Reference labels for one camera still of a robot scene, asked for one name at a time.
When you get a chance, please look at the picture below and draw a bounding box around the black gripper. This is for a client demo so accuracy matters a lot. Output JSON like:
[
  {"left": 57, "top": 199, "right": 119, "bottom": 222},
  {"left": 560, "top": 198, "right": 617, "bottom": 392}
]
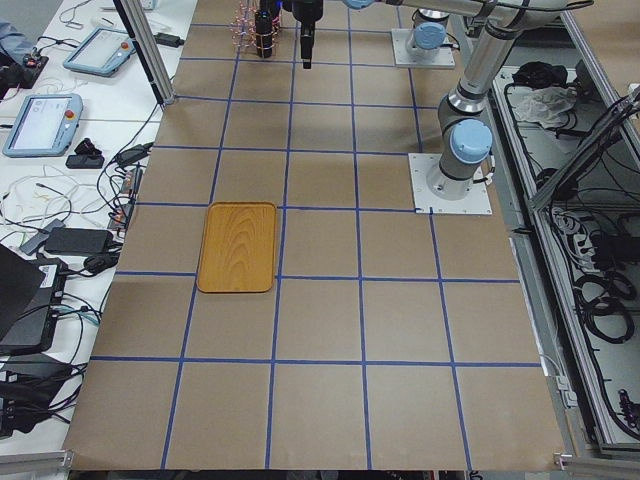
[{"left": 292, "top": 0, "right": 324, "bottom": 69}]

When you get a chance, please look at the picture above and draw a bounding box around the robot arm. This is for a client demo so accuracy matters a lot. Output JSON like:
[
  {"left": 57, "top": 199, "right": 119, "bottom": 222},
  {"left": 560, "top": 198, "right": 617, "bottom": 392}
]
[
  {"left": 437, "top": 1, "right": 593, "bottom": 182},
  {"left": 284, "top": 1, "right": 498, "bottom": 69}
]

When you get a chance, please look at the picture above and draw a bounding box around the wooden tray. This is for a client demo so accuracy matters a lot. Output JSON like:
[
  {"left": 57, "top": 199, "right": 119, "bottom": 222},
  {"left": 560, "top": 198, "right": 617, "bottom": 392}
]
[{"left": 196, "top": 202, "right": 277, "bottom": 294}]

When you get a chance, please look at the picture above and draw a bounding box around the upper teach pendant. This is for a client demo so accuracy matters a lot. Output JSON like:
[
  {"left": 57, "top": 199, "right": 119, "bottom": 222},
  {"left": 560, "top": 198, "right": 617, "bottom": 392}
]
[{"left": 63, "top": 27, "right": 135, "bottom": 77}]

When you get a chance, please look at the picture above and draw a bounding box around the teach pendant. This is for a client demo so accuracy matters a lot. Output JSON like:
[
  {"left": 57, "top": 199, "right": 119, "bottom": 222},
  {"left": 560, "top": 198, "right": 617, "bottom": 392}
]
[
  {"left": 63, "top": 27, "right": 135, "bottom": 77},
  {"left": 2, "top": 93, "right": 84, "bottom": 158}
]

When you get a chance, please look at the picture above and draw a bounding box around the white crumpled cloth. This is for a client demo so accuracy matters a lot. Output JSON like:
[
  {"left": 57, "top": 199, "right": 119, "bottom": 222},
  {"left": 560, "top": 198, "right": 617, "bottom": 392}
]
[{"left": 514, "top": 87, "right": 577, "bottom": 129}]

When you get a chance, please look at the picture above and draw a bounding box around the lower teach pendant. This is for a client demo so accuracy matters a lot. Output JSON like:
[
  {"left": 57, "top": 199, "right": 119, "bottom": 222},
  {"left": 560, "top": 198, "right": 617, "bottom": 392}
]
[{"left": 2, "top": 93, "right": 84, "bottom": 158}]

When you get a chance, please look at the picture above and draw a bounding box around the black power adapter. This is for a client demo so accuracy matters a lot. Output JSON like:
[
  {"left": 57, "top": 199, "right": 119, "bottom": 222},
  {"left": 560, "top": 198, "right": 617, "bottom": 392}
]
[{"left": 44, "top": 227, "right": 113, "bottom": 256}]

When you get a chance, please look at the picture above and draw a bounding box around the black laptop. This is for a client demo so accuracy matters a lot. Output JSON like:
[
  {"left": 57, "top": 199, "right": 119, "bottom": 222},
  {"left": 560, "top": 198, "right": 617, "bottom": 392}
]
[{"left": 1, "top": 246, "right": 67, "bottom": 356}]

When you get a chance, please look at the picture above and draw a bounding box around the copper wire wine basket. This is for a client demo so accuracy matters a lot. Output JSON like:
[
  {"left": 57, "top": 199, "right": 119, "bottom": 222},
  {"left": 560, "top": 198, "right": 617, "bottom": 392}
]
[{"left": 230, "top": 0, "right": 282, "bottom": 59}]

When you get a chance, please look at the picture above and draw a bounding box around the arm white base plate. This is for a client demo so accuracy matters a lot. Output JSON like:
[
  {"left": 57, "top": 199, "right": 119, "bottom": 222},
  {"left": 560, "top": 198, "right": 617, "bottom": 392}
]
[
  {"left": 391, "top": 22, "right": 455, "bottom": 70},
  {"left": 408, "top": 153, "right": 492, "bottom": 215}
]

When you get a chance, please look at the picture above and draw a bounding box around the aluminium frame post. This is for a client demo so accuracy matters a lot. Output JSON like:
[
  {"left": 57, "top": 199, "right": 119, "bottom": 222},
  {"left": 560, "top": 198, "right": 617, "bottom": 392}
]
[{"left": 113, "top": 0, "right": 175, "bottom": 108}]

